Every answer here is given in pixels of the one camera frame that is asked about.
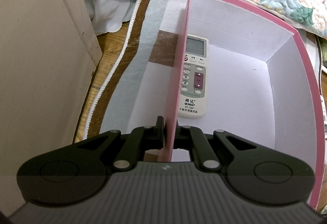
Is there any pink cardboard box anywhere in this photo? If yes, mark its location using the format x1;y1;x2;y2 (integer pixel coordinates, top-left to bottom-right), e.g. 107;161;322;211
162;0;325;208

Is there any white Qunda remote control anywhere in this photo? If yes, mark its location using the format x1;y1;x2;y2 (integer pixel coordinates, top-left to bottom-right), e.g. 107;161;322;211
178;34;209;119

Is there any striped grey brown rug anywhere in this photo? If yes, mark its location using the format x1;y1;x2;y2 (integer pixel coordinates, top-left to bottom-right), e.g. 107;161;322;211
74;0;193;163

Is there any beige cabinet panel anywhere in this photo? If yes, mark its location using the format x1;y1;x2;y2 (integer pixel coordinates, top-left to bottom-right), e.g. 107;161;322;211
1;0;102;216

